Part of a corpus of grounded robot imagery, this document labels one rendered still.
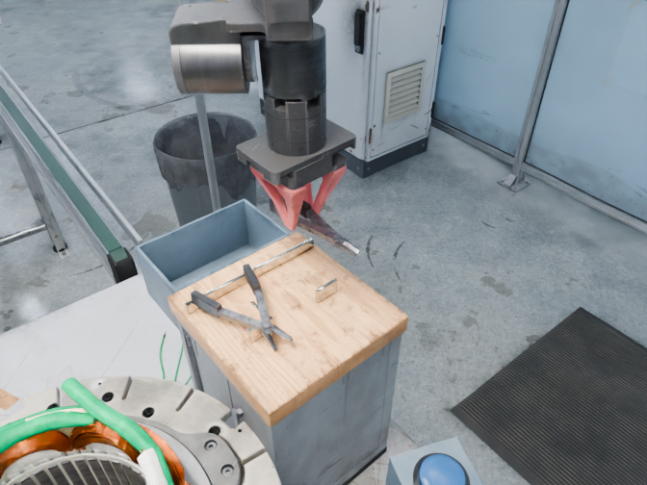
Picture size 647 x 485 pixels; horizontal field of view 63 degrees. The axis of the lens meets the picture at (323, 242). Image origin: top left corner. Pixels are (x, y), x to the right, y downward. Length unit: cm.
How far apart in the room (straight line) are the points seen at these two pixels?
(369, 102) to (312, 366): 214
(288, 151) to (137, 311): 62
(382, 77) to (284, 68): 215
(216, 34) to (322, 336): 31
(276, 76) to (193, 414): 30
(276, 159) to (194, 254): 31
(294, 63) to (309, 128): 6
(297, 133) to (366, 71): 206
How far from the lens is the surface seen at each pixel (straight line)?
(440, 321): 207
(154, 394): 51
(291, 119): 48
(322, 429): 63
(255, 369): 55
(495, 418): 184
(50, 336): 106
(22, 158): 234
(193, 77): 47
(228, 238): 78
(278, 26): 43
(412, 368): 191
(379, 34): 250
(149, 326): 101
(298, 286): 62
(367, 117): 264
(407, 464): 53
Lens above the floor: 150
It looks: 39 degrees down
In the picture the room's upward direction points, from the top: straight up
